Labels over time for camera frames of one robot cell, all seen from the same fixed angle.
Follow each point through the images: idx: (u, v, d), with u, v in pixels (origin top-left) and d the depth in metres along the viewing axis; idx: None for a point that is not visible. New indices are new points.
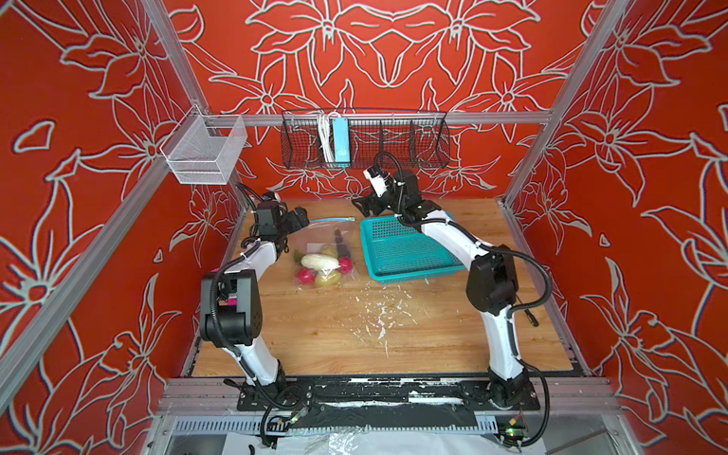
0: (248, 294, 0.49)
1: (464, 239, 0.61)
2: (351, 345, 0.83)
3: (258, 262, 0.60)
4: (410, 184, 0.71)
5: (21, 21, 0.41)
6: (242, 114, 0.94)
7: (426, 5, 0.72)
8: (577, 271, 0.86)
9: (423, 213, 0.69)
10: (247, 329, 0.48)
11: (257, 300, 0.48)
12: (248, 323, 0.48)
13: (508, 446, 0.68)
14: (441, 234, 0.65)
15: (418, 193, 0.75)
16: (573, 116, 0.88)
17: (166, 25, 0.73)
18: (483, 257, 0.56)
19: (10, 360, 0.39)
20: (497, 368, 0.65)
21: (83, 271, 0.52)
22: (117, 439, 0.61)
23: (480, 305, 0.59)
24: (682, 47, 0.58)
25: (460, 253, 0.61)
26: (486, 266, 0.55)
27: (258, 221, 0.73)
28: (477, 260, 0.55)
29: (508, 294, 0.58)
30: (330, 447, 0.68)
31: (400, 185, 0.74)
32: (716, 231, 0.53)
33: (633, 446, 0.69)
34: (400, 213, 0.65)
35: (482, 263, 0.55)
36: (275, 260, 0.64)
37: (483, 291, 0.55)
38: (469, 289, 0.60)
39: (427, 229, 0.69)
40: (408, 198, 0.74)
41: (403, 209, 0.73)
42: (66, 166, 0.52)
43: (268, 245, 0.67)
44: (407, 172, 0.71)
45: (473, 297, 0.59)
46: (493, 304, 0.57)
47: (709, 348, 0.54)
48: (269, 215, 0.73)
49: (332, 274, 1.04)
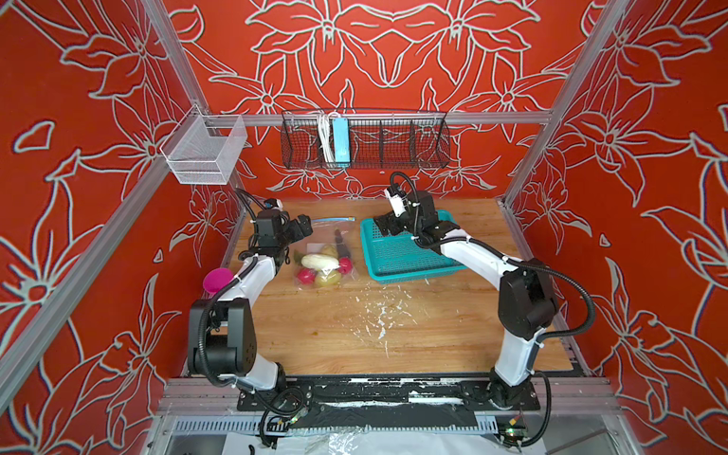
0: (241, 327, 0.44)
1: (488, 256, 0.56)
2: (351, 345, 0.83)
3: (255, 281, 0.56)
4: (426, 205, 0.68)
5: (20, 21, 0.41)
6: (242, 114, 0.94)
7: (426, 6, 0.72)
8: (577, 271, 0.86)
9: (440, 233, 0.65)
10: (239, 364, 0.44)
11: (250, 332, 0.48)
12: (240, 358, 0.44)
13: (508, 446, 0.68)
14: (462, 254, 0.61)
15: (433, 214, 0.71)
16: (573, 116, 0.88)
17: (166, 25, 0.73)
18: (515, 274, 0.50)
19: (10, 359, 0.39)
20: (501, 371, 0.64)
21: (83, 270, 0.52)
22: (117, 439, 0.61)
23: (516, 329, 0.51)
24: (682, 48, 0.58)
25: (487, 272, 0.55)
26: (518, 284, 0.48)
27: (258, 230, 0.68)
28: (507, 277, 0.50)
29: (547, 316, 0.51)
30: (330, 447, 0.68)
31: (416, 206, 0.70)
32: (716, 231, 0.53)
33: (633, 446, 0.69)
34: (417, 235, 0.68)
35: (514, 280, 0.49)
36: (273, 275, 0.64)
37: (518, 313, 0.49)
38: (502, 311, 0.53)
39: (445, 249, 0.65)
40: (424, 218, 0.70)
41: (419, 230, 0.70)
42: (66, 166, 0.52)
43: (265, 262, 0.62)
44: (422, 193, 0.68)
45: (507, 319, 0.52)
46: (531, 328, 0.49)
47: (709, 347, 0.54)
48: (269, 226, 0.68)
49: (332, 274, 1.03)
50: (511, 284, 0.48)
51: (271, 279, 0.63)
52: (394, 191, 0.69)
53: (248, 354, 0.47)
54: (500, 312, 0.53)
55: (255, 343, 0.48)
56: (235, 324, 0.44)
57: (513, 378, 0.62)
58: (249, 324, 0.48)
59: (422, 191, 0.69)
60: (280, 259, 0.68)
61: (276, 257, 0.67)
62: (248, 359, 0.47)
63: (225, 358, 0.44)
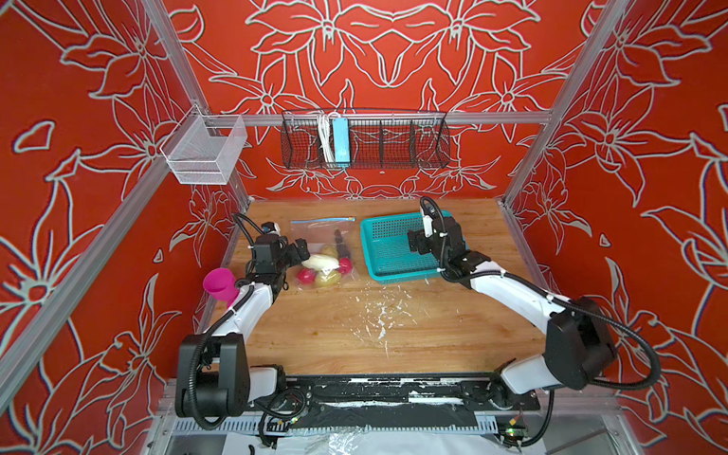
0: (231, 367, 0.42)
1: (529, 293, 0.50)
2: (350, 345, 0.83)
3: (250, 312, 0.53)
4: (452, 233, 0.63)
5: (21, 21, 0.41)
6: (242, 114, 0.94)
7: (426, 5, 0.72)
8: (577, 272, 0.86)
9: (469, 264, 0.61)
10: (228, 405, 0.41)
11: (244, 370, 0.45)
12: (230, 399, 0.41)
13: (508, 446, 0.68)
14: (497, 290, 0.55)
15: (460, 244, 0.65)
16: (573, 116, 0.88)
17: (166, 25, 0.73)
18: (564, 317, 0.46)
19: (10, 359, 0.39)
20: (508, 376, 0.63)
21: (84, 270, 0.52)
22: (117, 439, 0.61)
23: (567, 378, 0.45)
24: (682, 48, 0.58)
25: (528, 311, 0.50)
26: (571, 330, 0.43)
27: (256, 256, 0.66)
28: (555, 319, 0.44)
29: (602, 364, 0.44)
30: (331, 446, 0.68)
31: (444, 236, 0.65)
32: (716, 231, 0.53)
33: (633, 446, 0.69)
34: (445, 266, 0.66)
35: (564, 324, 0.43)
36: (269, 303, 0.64)
37: (571, 361, 0.43)
38: (550, 357, 0.46)
39: (477, 284, 0.59)
40: (451, 249, 0.65)
41: (446, 262, 0.65)
42: (66, 166, 0.52)
43: (263, 289, 0.60)
44: (448, 222, 0.64)
45: (555, 366, 0.46)
46: (585, 378, 0.43)
47: (709, 347, 0.54)
48: (267, 251, 0.66)
49: (332, 274, 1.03)
50: (561, 330, 0.42)
51: (267, 308, 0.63)
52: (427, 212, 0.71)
53: (240, 395, 0.43)
54: (548, 357, 0.47)
55: (248, 380, 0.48)
56: (227, 362, 0.42)
57: (520, 390, 0.61)
58: (242, 363, 0.44)
59: (449, 220, 0.65)
60: (277, 286, 0.66)
61: (274, 283, 0.65)
62: (240, 400, 0.43)
63: (215, 397, 0.41)
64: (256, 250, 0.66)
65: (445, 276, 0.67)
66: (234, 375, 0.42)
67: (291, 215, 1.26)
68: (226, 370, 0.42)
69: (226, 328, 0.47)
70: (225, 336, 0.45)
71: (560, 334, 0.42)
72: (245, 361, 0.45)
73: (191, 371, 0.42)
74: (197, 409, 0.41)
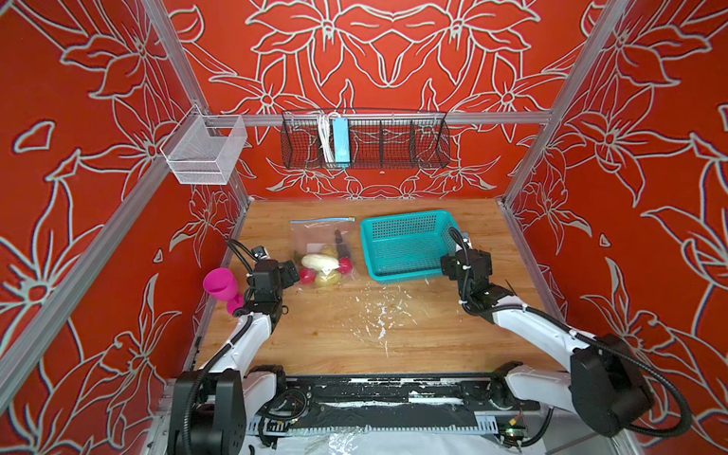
0: (227, 402, 0.40)
1: (551, 329, 0.50)
2: (350, 345, 0.83)
3: (249, 344, 0.52)
4: (478, 267, 0.64)
5: (20, 21, 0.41)
6: (243, 114, 0.94)
7: (426, 5, 0.72)
8: (577, 272, 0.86)
9: (492, 299, 0.61)
10: (223, 446, 0.39)
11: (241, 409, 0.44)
12: (225, 439, 0.39)
13: (508, 445, 0.68)
14: (520, 325, 0.54)
15: (484, 277, 0.66)
16: (573, 116, 0.88)
17: (166, 25, 0.73)
18: (589, 353, 0.44)
19: (10, 359, 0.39)
20: (513, 380, 0.62)
21: (83, 271, 0.52)
22: (117, 439, 0.61)
23: (603, 425, 0.41)
24: (682, 48, 0.58)
25: (552, 347, 0.48)
26: (594, 365, 0.41)
27: (255, 284, 0.65)
28: (580, 356, 0.43)
29: (638, 409, 0.41)
30: (331, 447, 0.68)
31: (466, 268, 0.66)
32: (716, 231, 0.53)
33: (633, 446, 0.69)
34: (466, 300, 0.67)
35: (589, 360, 0.42)
36: (267, 334, 0.60)
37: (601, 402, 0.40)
38: (582, 400, 0.43)
39: (499, 318, 0.59)
40: (475, 282, 0.65)
41: (468, 294, 0.66)
42: (66, 166, 0.52)
43: (261, 318, 0.59)
44: (474, 254, 0.66)
45: (590, 410, 0.42)
46: (617, 422, 0.40)
47: (709, 348, 0.54)
48: (266, 279, 0.65)
49: (332, 274, 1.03)
50: (585, 364, 0.42)
51: (266, 337, 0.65)
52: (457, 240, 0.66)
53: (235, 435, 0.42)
54: (579, 400, 0.44)
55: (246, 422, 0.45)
56: (223, 397, 0.41)
57: (523, 397, 0.60)
58: (238, 399, 0.43)
59: (475, 253, 0.66)
60: (276, 316, 0.64)
61: (272, 313, 0.64)
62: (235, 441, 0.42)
63: (209, 439, 0.40)
64: (255, 279, 0.65)
65: (466, 309, 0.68)
66: (230, 412, 0.40)
67: (291, 215, 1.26)
68: (222, 407, 0.40)
69: (224, 362, 0.46)
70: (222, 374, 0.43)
71: (584, 368, 0.41)
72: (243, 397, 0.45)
73: (186, 409, 0.40)
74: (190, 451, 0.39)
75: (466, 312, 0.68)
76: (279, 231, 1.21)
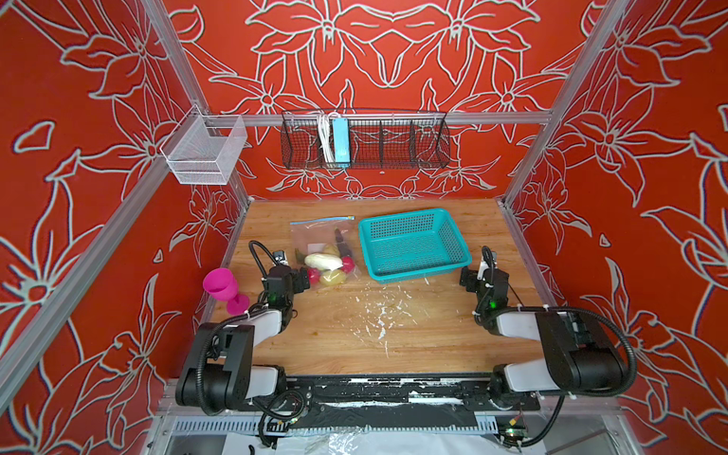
0: (238, 356, 0.44)
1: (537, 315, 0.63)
2: (351, 346, 0.83)
3: (263, 326, 0.58)
4: (500, 286, 0.69)
5: (21, 21, 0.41)
6: (243, 114, 0.94)
7: (426, 6, 0.72)
8: (577, 272, 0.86)
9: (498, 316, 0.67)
10: (227, 396, 0.41)
11: (245, 369, 0.46)
12: (229, 391, 0.42)
13: (508, 446, 0.68)
14: (517, 326, 0.60)
15: (501, 297, 0.71)
16: (573, 116, 0.88)
17: (166, 25, 0.73)
18: (559, 324, 0.48)
19: (11, 357, 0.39)
20: (509, 372, 0.64)
21: (84, 270, 0.52)
22: (117, 439, 0.61)
23: (566, 388, 0.44)
24: (682, 48, 0.58)
25: None
26: (558, 330, 0.47)
27: (268, 287, 0.70)
28: (551, 324, 0.48)
29: (597, 372, 0.43)
30: (330, 446, 0.68)
31: (489, 286, 0.72)
32: (716, 231, 0.53)
33: (633, 447, 0.69)
34: (480, 313, 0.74)
35: (555, 328, 0.47)
36: (277, 331, 0.64)
37: (564, 361, 0.44)
38: (552, 368, 0.47)
39: (504, 329, 0.65)
40: (492, 300, 0.72)
41: (482, 309, 0.73)
42: (66, 166, 0.52)
43: (276, 313, 0.65)
44: (500, 275, 0.72)
45: (557, 375, 0.46)
46: (575, 377, 0.43)
47: (709, 347, 0.54)
48: (280, 283, 0.70)
49: (336, 274, 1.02)
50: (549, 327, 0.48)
51: (276, 333, 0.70)
52: (489, 260, 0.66)
53: (239, 390, 0.44)
54: (551, 367, 0.47)
55: (247, 381, 0.47)
56: (233, 353, 0.45)
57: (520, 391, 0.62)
58: (244, 358, 0.45)
59: (500, 273, 0.72)
60: (283, 318, 0.68)
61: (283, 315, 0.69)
62: (240, 392, 0.44)
63: (213, 389, 0.42)
64: (268, 283, 0.70)
65: (480, 319, 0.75)
66: (238, 366, 0.43)
67: (291, 215, 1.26)
68: (231, 360, 0.44)
69: None
70: (235, 331, 0.47)
71: (550, 331, 0.47)
72: (248, 357, 0.47)
73: (203, 354, 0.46)
74: (200, 391, 0.42)
75: (479, 322, 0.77)
76: (279, 231, 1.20)
